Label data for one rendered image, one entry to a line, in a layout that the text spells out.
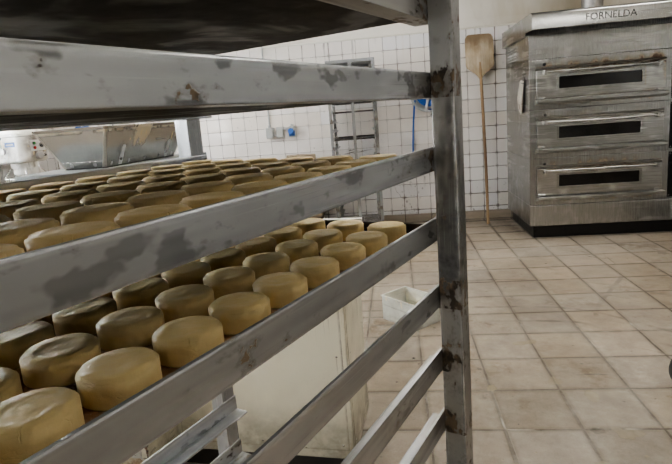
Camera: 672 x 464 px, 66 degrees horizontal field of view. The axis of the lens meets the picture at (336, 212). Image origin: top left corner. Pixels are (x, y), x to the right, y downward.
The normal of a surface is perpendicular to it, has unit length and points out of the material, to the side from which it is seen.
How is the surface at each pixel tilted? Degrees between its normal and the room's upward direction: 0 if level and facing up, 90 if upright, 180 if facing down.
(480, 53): 82
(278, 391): 90
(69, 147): 110
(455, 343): 90
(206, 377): 90
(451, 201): 90
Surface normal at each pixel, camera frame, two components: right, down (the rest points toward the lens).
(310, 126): -0.11, 0.19
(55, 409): -0.07, -0.98
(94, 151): -0.17, 0.51
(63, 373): 0.46, 0.13
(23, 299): 0.86, 0.03
